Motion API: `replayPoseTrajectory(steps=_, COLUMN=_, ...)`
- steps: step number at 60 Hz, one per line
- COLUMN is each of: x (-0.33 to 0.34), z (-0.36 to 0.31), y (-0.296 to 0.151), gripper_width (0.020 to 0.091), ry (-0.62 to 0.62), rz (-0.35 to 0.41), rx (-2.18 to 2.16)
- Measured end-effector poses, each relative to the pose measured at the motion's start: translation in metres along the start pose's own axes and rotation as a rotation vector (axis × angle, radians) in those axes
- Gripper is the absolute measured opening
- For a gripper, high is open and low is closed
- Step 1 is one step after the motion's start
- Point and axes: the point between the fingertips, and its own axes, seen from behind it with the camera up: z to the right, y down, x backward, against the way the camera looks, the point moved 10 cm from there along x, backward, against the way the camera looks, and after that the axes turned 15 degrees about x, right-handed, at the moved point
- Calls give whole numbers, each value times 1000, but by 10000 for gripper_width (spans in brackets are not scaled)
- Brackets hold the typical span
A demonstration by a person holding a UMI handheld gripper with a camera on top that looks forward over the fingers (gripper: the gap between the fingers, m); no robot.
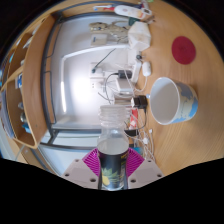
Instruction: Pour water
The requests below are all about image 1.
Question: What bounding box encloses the white desk lamp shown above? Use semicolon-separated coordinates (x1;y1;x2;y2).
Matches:
59;44;134;114

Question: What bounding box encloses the clear blue spray bottle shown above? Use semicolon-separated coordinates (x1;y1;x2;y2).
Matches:
93;3;111;10

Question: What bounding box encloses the white tissue pack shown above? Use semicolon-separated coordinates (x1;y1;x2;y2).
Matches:
127;20;152;52

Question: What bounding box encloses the red flat pack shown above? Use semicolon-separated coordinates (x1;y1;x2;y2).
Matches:
128;109;139;130

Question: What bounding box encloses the dark green round container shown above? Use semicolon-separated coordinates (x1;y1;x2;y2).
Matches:
128;17;141;26

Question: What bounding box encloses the black plug with cable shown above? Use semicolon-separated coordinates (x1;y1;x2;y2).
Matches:
91;48;118;74

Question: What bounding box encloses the tree creature figurine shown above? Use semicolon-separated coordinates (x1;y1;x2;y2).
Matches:
88;20;129;39

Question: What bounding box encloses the flat round red coaster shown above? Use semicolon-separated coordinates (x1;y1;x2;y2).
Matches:
171;35;197;66

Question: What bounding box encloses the white wall box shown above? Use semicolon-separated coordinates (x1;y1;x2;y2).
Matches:
91;33;108;47

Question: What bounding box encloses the black charger block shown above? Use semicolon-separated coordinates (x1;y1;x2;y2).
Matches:
132;95;148;110

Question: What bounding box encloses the white power adapter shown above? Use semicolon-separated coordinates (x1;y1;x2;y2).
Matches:
114;77;133;96

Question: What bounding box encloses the white power strip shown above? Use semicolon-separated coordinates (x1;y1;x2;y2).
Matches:
131;58;143;84

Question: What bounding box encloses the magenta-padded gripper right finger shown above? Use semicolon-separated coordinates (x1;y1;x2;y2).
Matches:
125;148;164;190

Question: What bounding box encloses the grey metal desk frame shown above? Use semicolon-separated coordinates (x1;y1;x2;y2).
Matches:
39;11;134;151

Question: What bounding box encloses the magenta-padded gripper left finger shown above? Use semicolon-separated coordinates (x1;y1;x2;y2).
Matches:
62;148;100;190

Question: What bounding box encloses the clear bottle with dark label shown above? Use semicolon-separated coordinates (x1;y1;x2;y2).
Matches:
96;104;130;192

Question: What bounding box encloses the white mug with blue print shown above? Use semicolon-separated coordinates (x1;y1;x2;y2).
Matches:
148;76;200;126

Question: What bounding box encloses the white computer mouse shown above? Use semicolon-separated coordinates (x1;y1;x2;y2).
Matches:
141;60;153;78

